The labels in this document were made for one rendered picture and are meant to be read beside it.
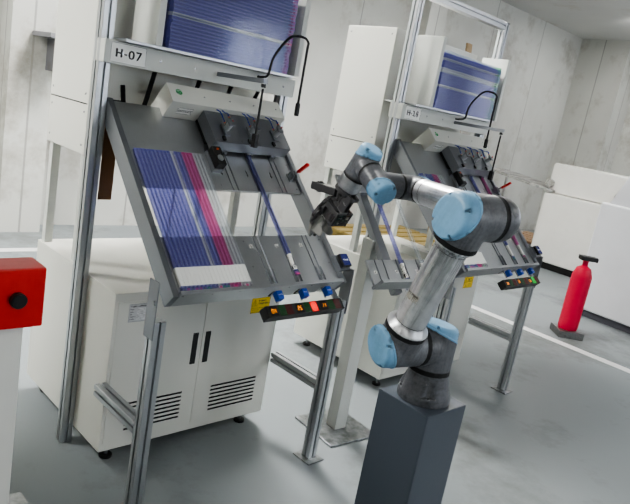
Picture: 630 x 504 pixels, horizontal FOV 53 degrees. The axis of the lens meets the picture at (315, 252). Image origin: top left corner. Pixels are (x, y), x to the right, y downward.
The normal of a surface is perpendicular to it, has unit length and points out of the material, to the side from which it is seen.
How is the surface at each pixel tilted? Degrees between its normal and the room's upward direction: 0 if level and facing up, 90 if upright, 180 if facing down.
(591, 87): 90
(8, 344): 90
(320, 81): 90
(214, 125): 43
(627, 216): 90
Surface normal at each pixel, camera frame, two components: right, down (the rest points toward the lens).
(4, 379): 0.68, 0.28
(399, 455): -0.73, 0.02
